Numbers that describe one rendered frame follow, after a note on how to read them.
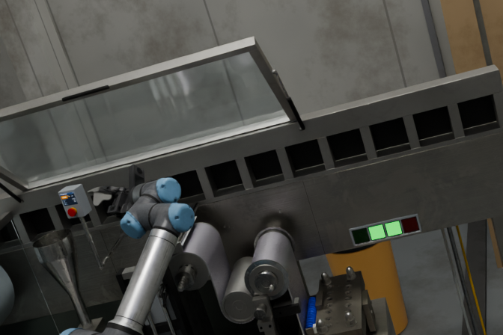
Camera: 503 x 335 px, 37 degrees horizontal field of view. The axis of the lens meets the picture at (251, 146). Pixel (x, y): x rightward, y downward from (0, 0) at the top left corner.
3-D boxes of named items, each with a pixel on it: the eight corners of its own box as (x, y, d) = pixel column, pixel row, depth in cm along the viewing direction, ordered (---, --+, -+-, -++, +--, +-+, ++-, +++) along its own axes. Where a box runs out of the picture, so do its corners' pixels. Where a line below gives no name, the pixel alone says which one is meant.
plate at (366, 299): (370, 332, 263) (361, 304, 260) (369, 317, 273) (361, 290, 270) (377, 330, 263) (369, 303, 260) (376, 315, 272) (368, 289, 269)
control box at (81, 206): (65, 221, 251) (54, 194, 249) (75, 212, 257) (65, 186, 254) (82, 218, 248) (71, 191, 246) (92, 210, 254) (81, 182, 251)
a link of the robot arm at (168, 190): (154, 190, 207) (171, 170, 212) (132, 195, 215) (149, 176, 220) (172, 211, 210) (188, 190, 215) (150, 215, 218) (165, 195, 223)
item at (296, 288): (303, 336, 253) (287, 288, 248) (307, 300, 275) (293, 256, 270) (305, 335, 253) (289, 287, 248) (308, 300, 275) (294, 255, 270)
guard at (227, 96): (-58, 134, 246) (-58, 133, 246) (28, 186, 289) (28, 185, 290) (248, 47, 224) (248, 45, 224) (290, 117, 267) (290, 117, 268)
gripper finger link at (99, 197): (79, 202, 229) (107, 206, 226) (85, 184, 231) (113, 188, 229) (83, 206, 231) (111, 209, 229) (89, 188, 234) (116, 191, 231)
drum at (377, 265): (418, 305, 445) (392, 212, 429) (409, 343, 411) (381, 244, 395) (355, 310, 460) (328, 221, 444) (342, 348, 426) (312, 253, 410)
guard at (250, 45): (-76, 150, 242) (-74, 129, 245) (22, 205, 290) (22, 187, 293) (263, 54, 218) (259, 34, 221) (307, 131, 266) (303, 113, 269)
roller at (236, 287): (227, 326, 255) (216, 294, 252) (238, 289, 279) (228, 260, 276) (261, 318, 252) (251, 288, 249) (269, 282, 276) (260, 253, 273)
